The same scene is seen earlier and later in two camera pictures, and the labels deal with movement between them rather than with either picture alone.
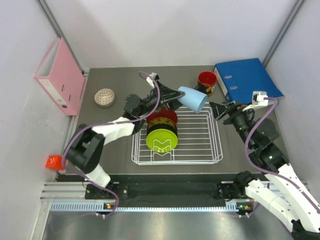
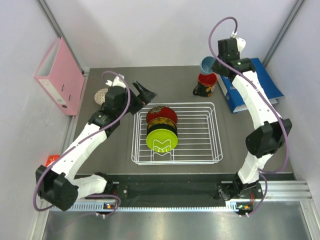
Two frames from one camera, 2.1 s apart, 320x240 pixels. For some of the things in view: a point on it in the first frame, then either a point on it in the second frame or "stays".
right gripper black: (233, 110) to (215, 68)
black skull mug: (207, 80) stays
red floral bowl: (162, 112) stays
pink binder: (60, 75) stays
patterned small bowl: (104, 97) stays
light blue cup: (193, 99) to (206, 64)
